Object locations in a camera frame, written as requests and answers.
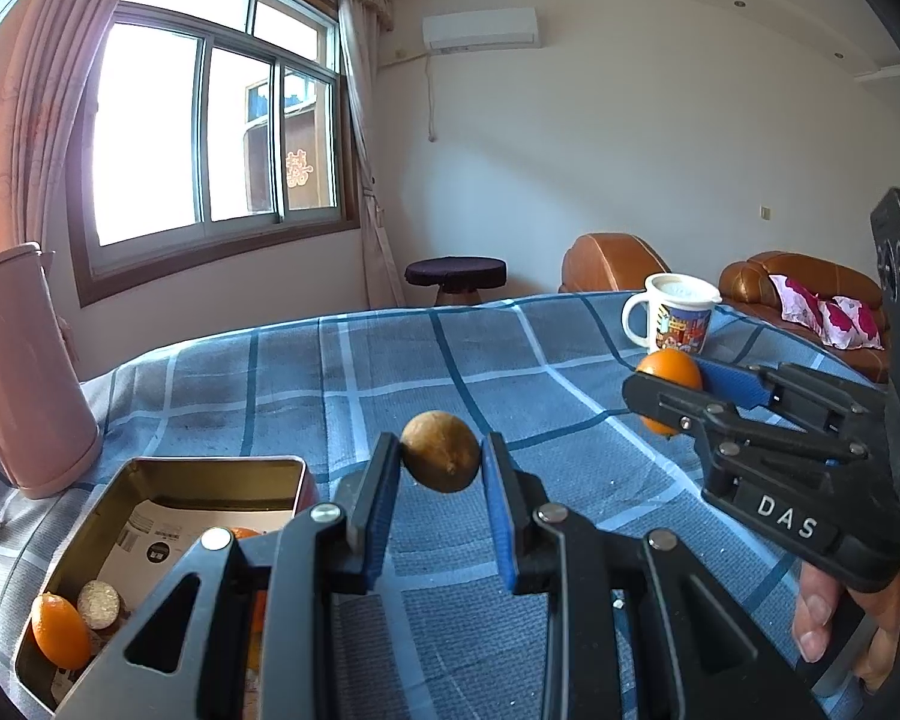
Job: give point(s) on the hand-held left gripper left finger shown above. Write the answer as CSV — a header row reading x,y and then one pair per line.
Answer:
x,y
381,517

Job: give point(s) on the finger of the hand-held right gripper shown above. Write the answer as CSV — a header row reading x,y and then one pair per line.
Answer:
x,y
735,384
675,405

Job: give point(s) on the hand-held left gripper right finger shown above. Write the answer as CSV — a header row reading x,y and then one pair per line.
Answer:
x,y
499,517

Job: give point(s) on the orange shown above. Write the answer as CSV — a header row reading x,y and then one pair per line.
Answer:
x,y
60,634
667,367
257,615

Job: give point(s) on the small yellow-brown fruit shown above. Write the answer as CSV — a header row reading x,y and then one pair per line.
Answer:
x,y
441,451

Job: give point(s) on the pink metal tin box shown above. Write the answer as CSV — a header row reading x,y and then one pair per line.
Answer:
x,y
217,480

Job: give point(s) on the person's right hand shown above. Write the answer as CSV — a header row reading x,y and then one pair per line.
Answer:
x,y
814,615

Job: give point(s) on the white printed mug with lid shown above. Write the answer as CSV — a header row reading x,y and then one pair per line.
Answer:
x,y
675,322

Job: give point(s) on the pink floral cushion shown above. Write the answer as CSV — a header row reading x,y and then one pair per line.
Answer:
x,y
832,315

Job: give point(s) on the brown leather sofa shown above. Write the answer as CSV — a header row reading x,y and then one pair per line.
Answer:
x,y
795,274

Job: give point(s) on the blue plaid tablecloth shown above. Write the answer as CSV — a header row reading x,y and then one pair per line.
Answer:
x,y
495,360

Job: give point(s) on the brown leather armchair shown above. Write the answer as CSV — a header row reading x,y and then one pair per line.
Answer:
x,y
607,262

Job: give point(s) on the dark round stool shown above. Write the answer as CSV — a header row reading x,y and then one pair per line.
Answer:
x,y
456,271

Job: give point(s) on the round puffed rice cake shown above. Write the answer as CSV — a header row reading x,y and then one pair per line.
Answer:
x,y
99,604

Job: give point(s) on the red paper window decoration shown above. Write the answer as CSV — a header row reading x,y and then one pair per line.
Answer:
x,y
298,169

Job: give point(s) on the pink electric kettle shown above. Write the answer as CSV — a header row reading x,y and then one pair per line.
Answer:
x,y
30,390

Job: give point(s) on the beige curtain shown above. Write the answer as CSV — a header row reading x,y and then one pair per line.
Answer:
x,y
364,127

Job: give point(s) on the white air conditioner pipe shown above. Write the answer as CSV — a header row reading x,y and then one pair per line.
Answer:
x,y
430,97

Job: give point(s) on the sliding window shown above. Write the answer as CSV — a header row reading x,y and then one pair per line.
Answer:
x,y
204,127

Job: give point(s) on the pink curtain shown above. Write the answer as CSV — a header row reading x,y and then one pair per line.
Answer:
x,y
37,127

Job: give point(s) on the white wall air conditioner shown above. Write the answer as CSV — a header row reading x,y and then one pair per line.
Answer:
x,y
480,28

